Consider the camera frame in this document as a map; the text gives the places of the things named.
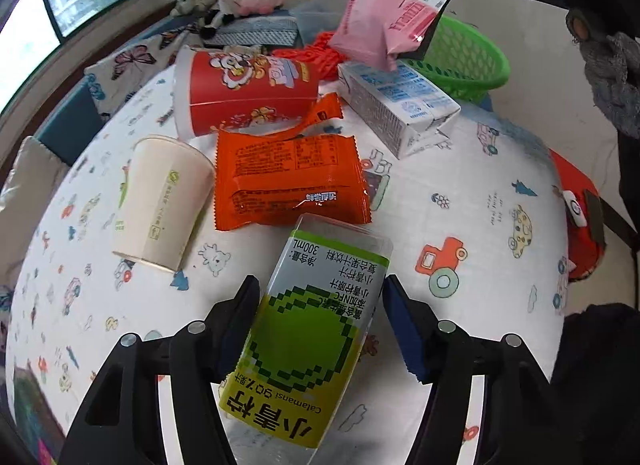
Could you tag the white sofa cushion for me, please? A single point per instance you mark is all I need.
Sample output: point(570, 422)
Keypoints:
point(33, 179)

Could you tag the blue white milk carton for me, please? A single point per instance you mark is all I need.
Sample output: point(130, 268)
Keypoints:
point(404, 109)

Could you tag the pink Franzzi snack bag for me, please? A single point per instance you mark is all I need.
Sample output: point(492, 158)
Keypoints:
point(376, 32)

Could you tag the grey gloved right hand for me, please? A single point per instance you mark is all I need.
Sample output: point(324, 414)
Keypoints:
point(612, 71)

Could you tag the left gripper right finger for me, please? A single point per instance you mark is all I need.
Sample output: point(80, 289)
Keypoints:
point(521, 422)

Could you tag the butterfly print pillow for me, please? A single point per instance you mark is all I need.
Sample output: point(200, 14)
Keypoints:
point(115, 79)

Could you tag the cow plush toy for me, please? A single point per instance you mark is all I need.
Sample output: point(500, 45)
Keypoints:
point(212, 15)

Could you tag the green plastic mesh basket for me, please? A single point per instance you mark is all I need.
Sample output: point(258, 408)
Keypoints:
point(462, 62)

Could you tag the blue patterned folded blanket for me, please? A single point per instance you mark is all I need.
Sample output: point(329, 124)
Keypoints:
point(278, 31)

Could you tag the orange snack wrapper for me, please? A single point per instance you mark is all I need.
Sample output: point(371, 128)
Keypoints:
point(271, 180)

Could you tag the red snack cup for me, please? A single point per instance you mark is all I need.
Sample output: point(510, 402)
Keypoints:
point(216, 90)

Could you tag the green yellow juice bottle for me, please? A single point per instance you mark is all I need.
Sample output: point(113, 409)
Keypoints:
point(305, 341)

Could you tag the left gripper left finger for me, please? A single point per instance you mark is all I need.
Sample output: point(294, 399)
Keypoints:
point(118, 421)

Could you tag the pink plush toy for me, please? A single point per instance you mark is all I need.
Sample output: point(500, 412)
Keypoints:
point(245, 8)

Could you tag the window with green frame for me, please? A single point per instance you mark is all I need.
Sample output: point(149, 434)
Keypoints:
point(34, 30)

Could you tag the beige paper cup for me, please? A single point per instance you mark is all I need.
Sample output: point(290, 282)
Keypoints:
point(168, 182)

